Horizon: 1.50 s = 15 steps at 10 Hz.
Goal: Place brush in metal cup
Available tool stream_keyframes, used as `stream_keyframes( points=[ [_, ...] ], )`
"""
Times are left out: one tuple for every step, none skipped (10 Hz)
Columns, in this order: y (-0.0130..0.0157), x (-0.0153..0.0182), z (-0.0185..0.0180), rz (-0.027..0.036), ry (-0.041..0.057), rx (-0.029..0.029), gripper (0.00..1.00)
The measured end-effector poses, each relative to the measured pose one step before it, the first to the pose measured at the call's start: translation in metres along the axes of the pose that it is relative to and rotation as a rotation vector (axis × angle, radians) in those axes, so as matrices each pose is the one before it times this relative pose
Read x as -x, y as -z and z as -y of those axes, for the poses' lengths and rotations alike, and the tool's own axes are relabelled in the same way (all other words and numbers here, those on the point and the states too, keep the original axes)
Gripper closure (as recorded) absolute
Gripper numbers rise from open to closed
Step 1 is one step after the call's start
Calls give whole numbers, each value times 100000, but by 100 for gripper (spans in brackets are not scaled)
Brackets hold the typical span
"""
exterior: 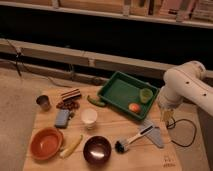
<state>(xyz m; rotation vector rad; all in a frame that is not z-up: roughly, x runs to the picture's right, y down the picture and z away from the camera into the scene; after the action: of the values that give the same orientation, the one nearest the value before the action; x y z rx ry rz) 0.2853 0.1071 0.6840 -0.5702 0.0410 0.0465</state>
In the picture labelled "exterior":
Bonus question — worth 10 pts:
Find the orange ball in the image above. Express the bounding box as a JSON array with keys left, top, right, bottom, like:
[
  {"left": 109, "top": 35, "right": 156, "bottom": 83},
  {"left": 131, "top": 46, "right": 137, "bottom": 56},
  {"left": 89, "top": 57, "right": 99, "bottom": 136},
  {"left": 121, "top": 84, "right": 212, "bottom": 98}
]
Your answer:
[{"left": 128, "top": 103, "right": 141, "bottom": 113}]

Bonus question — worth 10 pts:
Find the dark maroon bowl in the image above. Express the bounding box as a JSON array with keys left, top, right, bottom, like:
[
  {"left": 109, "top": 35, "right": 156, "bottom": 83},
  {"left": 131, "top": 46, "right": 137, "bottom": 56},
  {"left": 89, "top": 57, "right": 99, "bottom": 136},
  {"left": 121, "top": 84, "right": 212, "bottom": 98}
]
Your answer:
[{"left": 83, "top": 136, "right": 112, "bottom": 165}]

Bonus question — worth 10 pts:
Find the green plastic tray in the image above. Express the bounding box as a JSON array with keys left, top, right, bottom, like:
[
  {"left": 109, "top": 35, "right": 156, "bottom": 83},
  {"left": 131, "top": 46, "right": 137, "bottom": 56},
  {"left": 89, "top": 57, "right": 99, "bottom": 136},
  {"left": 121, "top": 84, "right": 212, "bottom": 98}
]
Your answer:
[{"left": 97, "top": 71, "right": 159, "bottom": 121}]

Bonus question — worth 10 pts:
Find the small metal cup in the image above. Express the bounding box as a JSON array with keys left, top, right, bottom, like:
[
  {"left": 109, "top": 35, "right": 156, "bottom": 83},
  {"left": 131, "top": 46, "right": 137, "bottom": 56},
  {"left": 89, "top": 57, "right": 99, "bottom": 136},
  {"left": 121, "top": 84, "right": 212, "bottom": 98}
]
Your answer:
[{"left": 36, "top": 95, "right": 51, "bottom": 111}]

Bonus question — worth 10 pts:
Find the black and white dish brush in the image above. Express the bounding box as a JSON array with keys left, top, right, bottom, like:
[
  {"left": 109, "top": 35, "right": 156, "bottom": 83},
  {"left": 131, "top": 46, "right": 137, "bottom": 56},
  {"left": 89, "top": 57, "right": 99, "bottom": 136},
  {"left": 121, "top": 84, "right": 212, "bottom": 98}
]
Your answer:
[{"left": 115, "top": 125, "right": 154, "bottom": 153}]

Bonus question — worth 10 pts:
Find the blue sponge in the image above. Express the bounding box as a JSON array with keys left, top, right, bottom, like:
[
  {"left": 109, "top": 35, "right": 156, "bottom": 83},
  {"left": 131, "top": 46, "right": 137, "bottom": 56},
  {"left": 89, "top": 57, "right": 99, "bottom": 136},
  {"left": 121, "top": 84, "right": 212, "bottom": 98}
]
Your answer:
[{"left": 54, "top": 110, "right": 70, "bottom": 128}]

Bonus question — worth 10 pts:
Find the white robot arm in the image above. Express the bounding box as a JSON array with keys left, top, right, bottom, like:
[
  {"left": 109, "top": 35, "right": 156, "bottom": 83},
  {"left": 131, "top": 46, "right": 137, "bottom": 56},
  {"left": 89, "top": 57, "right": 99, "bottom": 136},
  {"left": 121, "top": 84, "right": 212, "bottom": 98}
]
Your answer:
[{"left": 157, "top": 61, "right": 213, "bottom": 122}]

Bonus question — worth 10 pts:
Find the striped chocolate cake toy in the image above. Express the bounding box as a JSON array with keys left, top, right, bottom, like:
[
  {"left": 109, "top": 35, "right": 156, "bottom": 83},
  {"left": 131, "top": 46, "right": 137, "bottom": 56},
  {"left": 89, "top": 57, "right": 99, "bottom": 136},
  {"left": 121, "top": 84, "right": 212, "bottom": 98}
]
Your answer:
[{"left": 61, "top": 89, "right": 81, "bottom": 101}]

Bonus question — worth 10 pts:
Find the green cucumber toy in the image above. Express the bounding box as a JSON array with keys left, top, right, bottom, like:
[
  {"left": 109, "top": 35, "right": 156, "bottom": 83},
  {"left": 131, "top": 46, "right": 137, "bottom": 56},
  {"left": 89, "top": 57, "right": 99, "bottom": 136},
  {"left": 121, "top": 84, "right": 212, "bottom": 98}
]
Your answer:
[{"left": 87, "top": 95, "right": 106, "bottom": 107}]

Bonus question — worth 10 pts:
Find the brown grapes toy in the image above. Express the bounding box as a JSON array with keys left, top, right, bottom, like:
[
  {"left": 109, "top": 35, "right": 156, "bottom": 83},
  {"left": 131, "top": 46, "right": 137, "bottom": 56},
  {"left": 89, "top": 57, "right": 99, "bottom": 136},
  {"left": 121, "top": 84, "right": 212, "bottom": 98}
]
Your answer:
[{"left": 56, "top": 100, "right": 79, "bottom": 111}]

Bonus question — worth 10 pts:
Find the black cable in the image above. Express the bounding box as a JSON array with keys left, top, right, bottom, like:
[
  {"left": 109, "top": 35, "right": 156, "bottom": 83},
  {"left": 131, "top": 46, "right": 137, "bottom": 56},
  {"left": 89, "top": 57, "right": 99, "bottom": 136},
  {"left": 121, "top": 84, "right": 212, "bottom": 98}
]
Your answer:
[{"left": 166, "top": 117, "right": 198, "bottom": 148}]

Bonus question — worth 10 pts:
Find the wooden board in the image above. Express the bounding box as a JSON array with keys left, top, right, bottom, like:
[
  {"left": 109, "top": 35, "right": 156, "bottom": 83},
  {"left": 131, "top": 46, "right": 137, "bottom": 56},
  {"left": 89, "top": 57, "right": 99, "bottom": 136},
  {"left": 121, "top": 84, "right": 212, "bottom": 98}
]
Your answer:
[{"left": 22, "top": 85, "right": 183, "bottom": 171}]

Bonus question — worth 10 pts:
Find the yellow corn toy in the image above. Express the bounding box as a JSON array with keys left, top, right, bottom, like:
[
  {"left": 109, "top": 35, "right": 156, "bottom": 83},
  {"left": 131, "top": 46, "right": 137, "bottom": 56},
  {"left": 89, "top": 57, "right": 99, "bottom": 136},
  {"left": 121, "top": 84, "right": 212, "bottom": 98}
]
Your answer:
[{"left": 59, "top": 135, "right": 83, "bottom": 159}]

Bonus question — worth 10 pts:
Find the orange bowl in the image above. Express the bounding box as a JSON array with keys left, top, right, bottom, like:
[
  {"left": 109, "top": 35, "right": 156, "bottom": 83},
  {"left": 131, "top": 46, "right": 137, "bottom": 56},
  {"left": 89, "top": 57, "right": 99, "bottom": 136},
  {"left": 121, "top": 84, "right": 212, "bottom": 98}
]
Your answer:
[{"left": 30, "top": 127, "right": 63, "bottom": 161}]

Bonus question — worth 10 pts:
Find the white paper cup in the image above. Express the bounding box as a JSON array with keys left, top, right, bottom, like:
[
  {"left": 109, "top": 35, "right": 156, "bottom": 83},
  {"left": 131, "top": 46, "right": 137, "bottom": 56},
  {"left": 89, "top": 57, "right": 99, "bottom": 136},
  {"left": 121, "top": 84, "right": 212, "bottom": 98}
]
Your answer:
[{"left": 81, "top": 108, "right": 98, "bottom": 129}]

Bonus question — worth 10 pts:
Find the green plastic cup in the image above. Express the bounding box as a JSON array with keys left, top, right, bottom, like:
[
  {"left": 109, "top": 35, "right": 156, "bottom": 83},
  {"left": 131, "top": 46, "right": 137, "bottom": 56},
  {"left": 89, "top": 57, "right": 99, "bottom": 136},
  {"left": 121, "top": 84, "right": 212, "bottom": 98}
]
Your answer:
[{"left": 139, "top": 88, "right": 153, "bottom": 104}]

